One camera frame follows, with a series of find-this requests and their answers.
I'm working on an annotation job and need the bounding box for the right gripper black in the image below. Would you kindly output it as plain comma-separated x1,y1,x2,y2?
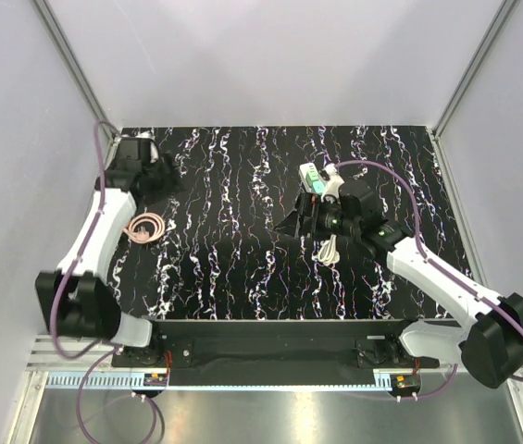
273,191,360,241

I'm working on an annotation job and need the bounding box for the light teal charger cube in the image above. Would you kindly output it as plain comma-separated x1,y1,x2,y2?
311,180,325,195

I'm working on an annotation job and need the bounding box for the green usb charger plug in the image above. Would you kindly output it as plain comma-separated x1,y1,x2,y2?
306,168,320,183

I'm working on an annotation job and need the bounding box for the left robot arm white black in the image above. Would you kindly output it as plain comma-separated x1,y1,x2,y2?
35,133,177,366

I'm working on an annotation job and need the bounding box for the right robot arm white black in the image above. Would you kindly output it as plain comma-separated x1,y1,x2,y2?
275,181,523,389

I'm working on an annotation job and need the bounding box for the white power strip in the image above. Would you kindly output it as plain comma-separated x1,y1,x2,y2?
298,163,326,196

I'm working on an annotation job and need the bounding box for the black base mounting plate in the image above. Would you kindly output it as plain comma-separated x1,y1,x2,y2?
112,320,439,390

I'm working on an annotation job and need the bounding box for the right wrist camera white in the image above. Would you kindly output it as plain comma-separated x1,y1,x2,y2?
319,164,344,203

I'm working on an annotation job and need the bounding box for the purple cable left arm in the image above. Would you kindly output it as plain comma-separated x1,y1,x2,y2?
49,120,118,360

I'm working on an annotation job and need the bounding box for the pink coiled cord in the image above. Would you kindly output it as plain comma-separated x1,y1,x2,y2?
126,213,168,245

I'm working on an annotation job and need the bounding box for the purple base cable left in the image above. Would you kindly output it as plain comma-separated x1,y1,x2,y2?
77,353,167,442

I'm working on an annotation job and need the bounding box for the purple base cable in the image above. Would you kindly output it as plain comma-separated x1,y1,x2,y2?
77,353,167,442
348,363,457,402

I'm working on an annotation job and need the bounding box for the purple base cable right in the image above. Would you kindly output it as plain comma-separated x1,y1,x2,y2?
348,363,457,402

